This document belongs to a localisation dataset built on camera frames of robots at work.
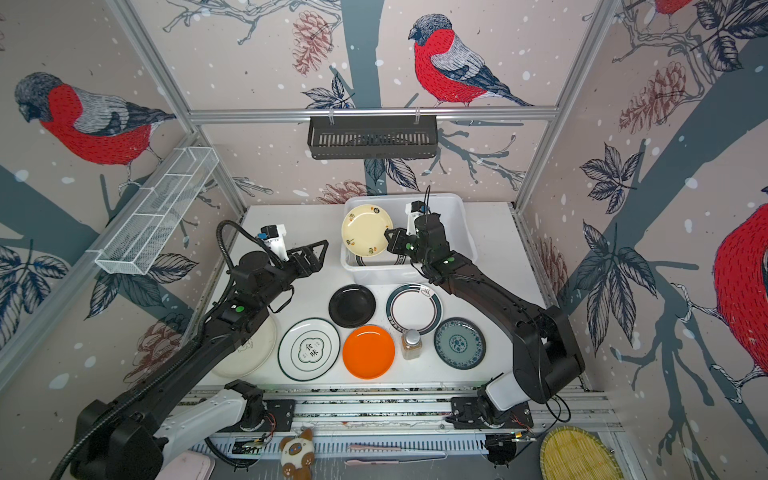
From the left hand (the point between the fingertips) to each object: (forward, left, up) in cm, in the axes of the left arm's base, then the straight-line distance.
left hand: (316, 245), depth 74 cm
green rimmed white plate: (-3, -27, -28) cm, 39 cm away
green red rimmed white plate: (+14, -18, -26) cm, 34 cm away
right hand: (+7, -17, -4) cm, 19 cm away
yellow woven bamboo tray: (-42, -61, -26) cm, 78 cm away
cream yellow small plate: (+8, -11, -4) cm, 15 cm away
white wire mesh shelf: (+10, +44, +3) cm, 45 cm away
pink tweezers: (-40, -16, -28) cm, 51 cm away
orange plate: (-16, -12, -31) cm, 37 cm away
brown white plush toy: (-41, +2, -24) cm, 48 cm away
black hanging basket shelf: (+49, -13, 0) cm, 51 cm away
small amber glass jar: (-19, -24, -18) cm, 36 cm away
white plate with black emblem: (-17, +5, -27) cm, 32 cm away
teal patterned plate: (-16, -39, -28) cm, 50 cm away
